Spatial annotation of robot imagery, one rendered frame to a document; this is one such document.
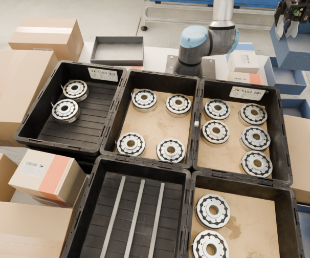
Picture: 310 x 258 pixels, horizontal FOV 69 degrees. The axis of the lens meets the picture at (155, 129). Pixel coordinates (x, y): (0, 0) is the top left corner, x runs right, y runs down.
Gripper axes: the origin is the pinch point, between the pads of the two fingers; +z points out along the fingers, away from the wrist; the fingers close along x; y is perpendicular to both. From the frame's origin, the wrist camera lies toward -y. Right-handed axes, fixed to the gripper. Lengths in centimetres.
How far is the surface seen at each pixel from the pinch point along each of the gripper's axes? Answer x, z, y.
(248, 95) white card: -5.0, 23.7, 5.7
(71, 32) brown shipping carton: -92, 18, -28
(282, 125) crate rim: 3.8, 19.5, 22.4
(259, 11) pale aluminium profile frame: 32, 86, -165
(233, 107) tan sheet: -10.5, 28.0, 8.8
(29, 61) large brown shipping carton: -100, 13, 1
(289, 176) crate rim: 3.0, 19.1, 41.3
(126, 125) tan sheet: -53, 24, 24
